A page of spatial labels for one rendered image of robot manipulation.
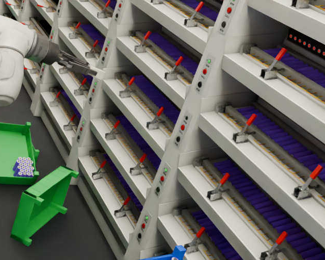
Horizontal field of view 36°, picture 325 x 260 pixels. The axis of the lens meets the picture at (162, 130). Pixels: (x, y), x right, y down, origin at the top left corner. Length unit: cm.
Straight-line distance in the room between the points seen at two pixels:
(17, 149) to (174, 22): 103
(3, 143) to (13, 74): 90
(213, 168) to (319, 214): 47
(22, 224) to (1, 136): 61
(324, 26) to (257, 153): 38
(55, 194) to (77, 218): 14
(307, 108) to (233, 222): 39
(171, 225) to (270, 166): 47
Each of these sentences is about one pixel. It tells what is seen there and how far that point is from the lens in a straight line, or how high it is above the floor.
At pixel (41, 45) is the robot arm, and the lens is 164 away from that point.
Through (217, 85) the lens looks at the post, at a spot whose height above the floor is 83.
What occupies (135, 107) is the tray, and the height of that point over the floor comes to 55.
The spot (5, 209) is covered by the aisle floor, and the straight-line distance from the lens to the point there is 210.
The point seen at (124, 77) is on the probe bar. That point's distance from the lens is 211.
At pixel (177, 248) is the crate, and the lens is 117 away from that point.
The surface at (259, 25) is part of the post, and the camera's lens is 151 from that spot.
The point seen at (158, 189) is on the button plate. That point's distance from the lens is 166.
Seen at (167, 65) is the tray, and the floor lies 75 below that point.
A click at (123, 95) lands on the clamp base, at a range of 199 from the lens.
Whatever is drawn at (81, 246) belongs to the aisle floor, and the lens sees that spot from 201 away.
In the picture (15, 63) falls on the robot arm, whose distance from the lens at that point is 153.
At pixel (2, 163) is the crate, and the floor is 4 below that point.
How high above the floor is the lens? 119
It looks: 21 degrees down
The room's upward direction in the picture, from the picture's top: 21 degrees clockwise
